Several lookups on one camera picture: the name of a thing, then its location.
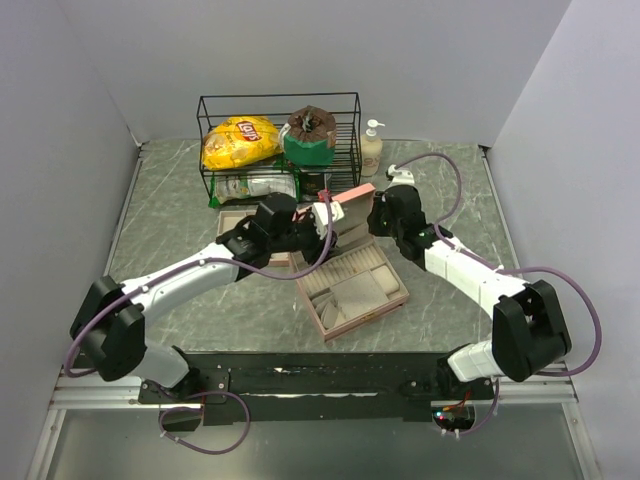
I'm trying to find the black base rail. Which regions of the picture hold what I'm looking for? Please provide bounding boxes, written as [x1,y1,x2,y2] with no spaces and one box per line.
[138,352,494,426]

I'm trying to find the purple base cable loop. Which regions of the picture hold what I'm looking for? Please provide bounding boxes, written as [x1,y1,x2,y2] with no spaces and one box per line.
[158,388,252,455]

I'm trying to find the black wire shelf rack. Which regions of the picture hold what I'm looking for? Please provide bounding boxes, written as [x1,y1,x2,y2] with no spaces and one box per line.
[196,91,362,208]

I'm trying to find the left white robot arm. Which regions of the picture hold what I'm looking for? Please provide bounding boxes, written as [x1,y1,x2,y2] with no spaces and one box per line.
[63,192,344,402]

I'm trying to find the dark tin can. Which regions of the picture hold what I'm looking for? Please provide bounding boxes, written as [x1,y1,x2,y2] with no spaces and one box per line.
[298,169,332,198]

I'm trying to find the cream pump lotion bottle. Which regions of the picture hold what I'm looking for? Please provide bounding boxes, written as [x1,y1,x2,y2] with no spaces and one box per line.
[361,119,385,177]

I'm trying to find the yellow Lays chips bag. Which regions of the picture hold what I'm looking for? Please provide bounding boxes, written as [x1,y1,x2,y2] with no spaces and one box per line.
[201,116,282,171]

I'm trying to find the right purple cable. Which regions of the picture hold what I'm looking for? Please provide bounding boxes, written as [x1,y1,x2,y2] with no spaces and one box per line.
[389,151,601,377]

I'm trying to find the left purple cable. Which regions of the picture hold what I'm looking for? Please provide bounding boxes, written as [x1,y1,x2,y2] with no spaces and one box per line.
[63,193,337,378]

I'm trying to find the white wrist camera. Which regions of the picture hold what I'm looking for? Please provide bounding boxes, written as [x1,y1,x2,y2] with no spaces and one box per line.
[310,190,346,239]
[386,164,415,188]

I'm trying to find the white green snack bag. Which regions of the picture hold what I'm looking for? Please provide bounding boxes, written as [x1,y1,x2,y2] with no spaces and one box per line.
[209,174,300,208]

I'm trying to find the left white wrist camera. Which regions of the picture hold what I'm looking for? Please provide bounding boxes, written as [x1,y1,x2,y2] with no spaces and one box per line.
[310,190,346,239]

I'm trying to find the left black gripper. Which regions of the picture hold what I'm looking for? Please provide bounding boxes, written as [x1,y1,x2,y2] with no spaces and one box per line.
[269,205,343,266]

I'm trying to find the pink jewelry tray insert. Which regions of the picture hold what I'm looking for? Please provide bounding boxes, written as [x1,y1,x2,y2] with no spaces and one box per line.
[216,208,289,267]

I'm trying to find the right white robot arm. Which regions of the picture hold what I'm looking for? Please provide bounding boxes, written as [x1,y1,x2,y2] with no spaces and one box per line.
[367,185,572,399]

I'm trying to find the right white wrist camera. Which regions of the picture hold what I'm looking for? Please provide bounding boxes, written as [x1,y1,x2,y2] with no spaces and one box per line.
[386,164,415,188]

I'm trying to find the pink jewelry box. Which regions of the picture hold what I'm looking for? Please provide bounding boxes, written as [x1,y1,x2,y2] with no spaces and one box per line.
[296,183,409,341]

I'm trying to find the brown green wrapped package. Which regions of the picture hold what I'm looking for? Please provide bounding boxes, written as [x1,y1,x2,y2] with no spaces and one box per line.
[278,105,337,168]

